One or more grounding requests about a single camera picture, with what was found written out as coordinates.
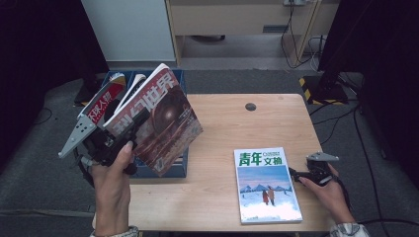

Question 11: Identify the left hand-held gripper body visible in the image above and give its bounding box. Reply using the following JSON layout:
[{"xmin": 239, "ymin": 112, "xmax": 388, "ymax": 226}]
[{"xmin": 58, "ymin": 114, "xmax": 138, "ymax": 176}]

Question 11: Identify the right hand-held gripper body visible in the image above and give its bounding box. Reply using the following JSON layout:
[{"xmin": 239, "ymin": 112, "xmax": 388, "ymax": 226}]
[{"xmin": 305, "ymin": 151, "xmax": 340, "ymax": 188}]

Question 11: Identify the red planet cover magazine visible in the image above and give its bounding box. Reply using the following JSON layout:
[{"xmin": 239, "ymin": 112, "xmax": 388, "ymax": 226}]
[{"xmin": 102, "ymin": 62, "xmax": 205, "ymax": 178}]

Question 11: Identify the green title snowy magazine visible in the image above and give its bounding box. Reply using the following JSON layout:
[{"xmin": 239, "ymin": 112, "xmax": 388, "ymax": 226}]
[{"xmin": 233, "ymin": 146, "xmax": 304, "ymax": 225}]

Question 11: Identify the red banner portrait magazine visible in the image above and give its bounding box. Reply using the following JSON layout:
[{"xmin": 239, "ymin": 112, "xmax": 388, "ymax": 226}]
[{"xmin": 76, "ymin": 82, "xmax": 127, "ymax": 126}]

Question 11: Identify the blue file rack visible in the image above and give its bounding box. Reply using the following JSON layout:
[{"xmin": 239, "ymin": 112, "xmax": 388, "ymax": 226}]
[{"xmin": 100, "ymin": 68, "xmax": 191, "ymax": 180}]

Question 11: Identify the person's right hand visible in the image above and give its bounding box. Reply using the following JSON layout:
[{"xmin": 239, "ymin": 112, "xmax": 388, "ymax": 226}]
[{"xmin": 298, "ymin": 164, "xmax": 357, "ymax": 227}]

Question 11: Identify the person's left hand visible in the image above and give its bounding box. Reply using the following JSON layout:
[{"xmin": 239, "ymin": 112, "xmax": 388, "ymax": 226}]
[{"xmin": 90, "ymin": 140, "xmax": 135, "ymax": 209}]

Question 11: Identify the yellow cornered magazine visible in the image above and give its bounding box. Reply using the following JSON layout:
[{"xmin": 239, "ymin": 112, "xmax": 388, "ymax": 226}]
[{"xmin": 107, "ymin": 72, "xmax": 127, "ymax": 87}]

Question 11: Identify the black stand striped base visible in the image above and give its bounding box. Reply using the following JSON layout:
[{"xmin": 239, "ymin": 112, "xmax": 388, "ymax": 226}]
[{"xmin": 298, "ymin": 48, "xmax": 350, "ymax": 107}]

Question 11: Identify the white cabinet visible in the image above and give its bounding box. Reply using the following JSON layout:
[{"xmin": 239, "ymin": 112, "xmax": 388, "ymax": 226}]
[{"xmin": 81, "ymin": 0, "xmax": 177, "ymax": 63}]

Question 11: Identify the dark round object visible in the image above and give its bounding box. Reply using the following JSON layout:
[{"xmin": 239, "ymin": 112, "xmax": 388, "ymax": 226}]
[{"xmin": 190, "ymin": 34, "xmax": 226, "ymax": 43}]

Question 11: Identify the black curtain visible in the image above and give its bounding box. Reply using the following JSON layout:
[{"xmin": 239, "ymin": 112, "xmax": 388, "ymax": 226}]
[
  {"xmin": 0, "ymin": 0, "xmax": 110, "ymax": 166},
  {"xmin": 317, "ymin": 0, "xmax": 419, "ymax": 189}
]

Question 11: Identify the wooden office desk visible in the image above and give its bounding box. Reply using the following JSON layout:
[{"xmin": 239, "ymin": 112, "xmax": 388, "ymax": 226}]
[{"xmin": 164, "ymin": 0, "xmax": 342, "ymax": 68}]

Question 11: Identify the white power strip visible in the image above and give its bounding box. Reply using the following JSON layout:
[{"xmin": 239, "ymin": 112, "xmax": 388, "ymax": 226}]
[{"xmin": 284, "ymin": 0, "xmax": 314, "ymax": 7}]

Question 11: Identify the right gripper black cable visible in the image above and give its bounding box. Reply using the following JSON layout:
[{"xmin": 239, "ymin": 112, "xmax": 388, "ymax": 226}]
[{"xmin": 332, "ymin": 174, "xmax": 353, "ymax": 211}]

